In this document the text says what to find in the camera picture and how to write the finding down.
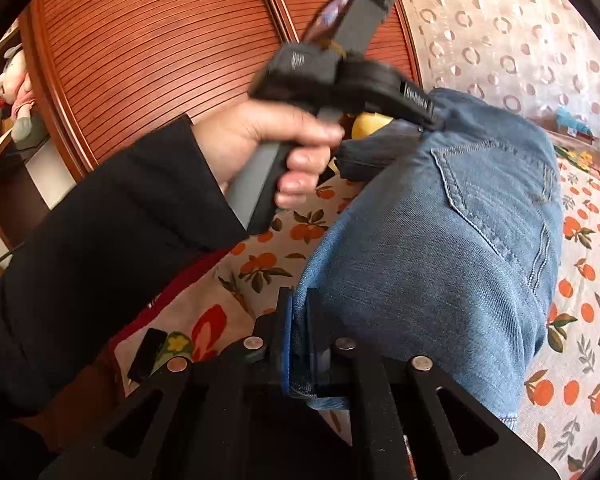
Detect frayed blue denim pants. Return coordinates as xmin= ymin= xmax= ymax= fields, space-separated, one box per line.
xmin=282 ymin=87 xmax=563 ymax=433

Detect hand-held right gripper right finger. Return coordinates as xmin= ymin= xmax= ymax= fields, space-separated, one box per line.
xmin=305 ymin=302 xmax=561 ymax=480

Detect wooden shelf unit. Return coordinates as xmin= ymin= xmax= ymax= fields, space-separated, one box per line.
xmin=0 ymin=17 xmax=81 ymax=281

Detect sheer circle pattern curtain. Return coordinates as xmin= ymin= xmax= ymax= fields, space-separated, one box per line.
xmin=385 ymin=0 xmax=600 ymax=151

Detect pink plush doll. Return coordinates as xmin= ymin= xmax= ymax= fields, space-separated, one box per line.
xmin=0 ymin=42 xmax=36 ymax=156

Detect brown slatted wooden wardrobe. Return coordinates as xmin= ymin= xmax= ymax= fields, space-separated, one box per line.
xmin=17 ymin=0 xmax=423 ymax=221

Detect person's left hand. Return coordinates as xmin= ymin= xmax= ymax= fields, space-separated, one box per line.
xmin=192 ymin=102 xmax=345 ymax=209

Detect person's left forearm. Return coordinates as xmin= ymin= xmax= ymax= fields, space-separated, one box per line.
xmin=0 ymin=114 xmax=251 ymax=416

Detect small blue box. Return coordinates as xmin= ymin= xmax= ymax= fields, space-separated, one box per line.
xmin=555 ymin=107 xmax=593 ymax=136

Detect black flat object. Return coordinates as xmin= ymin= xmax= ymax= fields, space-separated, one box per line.
xmin=127 ymin=329 xmax=168 ymax=385

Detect yellow plush toy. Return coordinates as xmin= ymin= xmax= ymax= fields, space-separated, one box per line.
xmin=330 ymin=112 xmax=396 ymax=173

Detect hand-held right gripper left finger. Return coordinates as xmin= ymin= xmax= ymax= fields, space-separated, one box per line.
xmin=37 ymin=287 xmax=296 ymax=480

